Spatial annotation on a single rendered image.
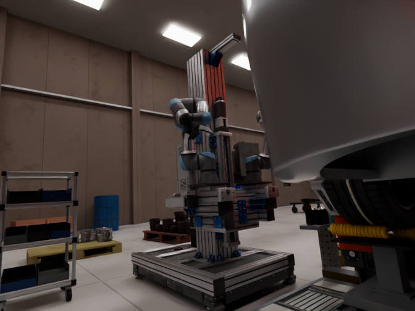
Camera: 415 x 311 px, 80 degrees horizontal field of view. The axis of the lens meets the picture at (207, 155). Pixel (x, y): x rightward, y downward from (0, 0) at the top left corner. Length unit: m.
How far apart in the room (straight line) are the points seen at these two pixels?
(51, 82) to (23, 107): 1.13
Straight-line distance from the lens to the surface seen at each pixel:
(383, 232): 1.39
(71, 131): 9.02
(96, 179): 8.90
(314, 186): 1.36
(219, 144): 2.05
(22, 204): 2.33
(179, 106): 1.41
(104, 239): 4.40
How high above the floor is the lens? 0.71
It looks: 10 degrees up
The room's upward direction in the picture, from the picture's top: 4 degrees counter-clockwise
